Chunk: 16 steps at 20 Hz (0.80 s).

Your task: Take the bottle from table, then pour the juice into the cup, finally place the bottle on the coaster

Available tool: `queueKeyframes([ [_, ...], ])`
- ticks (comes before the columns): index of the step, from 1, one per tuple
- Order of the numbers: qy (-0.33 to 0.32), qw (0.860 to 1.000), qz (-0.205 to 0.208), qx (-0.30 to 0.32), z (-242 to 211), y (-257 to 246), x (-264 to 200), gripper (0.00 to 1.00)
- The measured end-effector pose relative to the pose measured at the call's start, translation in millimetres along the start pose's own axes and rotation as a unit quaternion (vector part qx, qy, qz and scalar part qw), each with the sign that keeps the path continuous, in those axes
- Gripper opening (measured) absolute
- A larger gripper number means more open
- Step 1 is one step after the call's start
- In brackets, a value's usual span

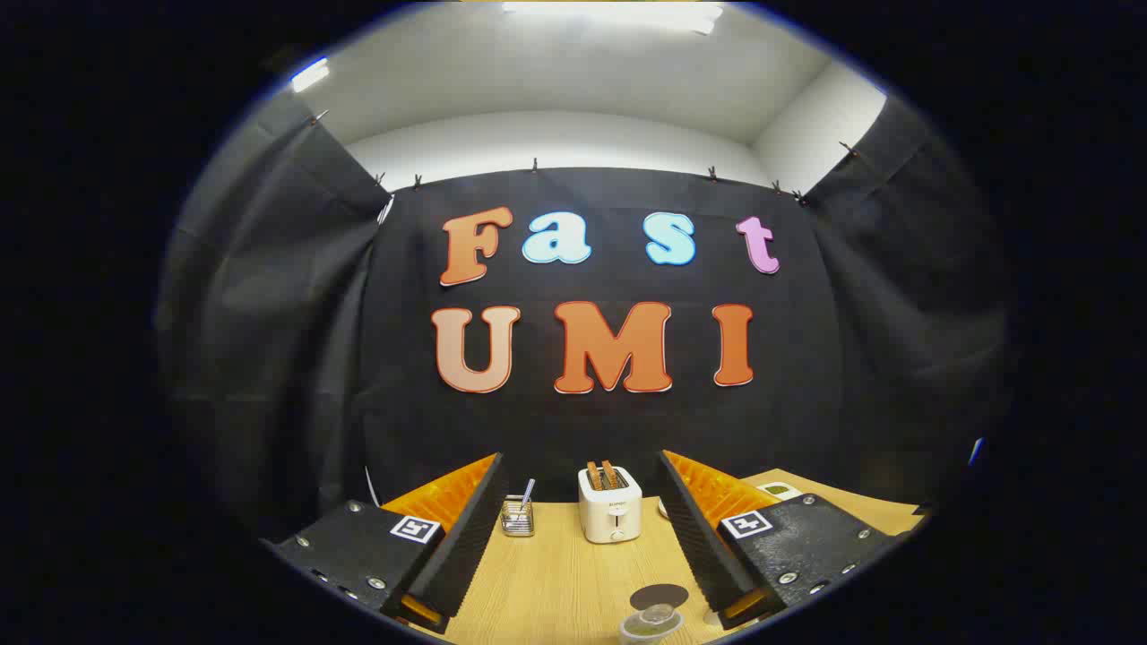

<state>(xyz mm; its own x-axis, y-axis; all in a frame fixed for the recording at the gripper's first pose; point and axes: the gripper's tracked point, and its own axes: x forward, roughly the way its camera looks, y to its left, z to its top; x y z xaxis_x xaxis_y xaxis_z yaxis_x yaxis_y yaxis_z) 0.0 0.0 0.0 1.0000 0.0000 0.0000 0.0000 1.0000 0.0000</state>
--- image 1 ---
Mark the white divided dish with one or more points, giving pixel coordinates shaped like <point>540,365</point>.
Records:
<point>780,491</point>

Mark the black backdrop cloth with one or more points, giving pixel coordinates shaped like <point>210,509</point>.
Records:
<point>627,421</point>

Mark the brown toast slice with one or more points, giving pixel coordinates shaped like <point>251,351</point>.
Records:
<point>594,476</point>
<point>610,474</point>

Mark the clear plastic juice bottle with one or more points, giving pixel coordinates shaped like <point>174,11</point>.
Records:
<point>651,621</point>

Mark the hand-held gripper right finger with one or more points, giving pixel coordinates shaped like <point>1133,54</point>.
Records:
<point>694,537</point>

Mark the white toaster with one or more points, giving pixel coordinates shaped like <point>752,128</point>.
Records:
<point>609,515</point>

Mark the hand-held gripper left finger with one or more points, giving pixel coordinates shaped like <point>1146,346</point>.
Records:
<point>470,537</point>

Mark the striped straw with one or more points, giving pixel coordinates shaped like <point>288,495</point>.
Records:
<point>528,493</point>

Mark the ceiling light panel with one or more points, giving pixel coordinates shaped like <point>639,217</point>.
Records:
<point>618,13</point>
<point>310,75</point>

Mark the dark brown round coaster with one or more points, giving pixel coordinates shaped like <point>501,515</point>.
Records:
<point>659,595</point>

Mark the wooden table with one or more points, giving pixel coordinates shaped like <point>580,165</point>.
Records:
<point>556,573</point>

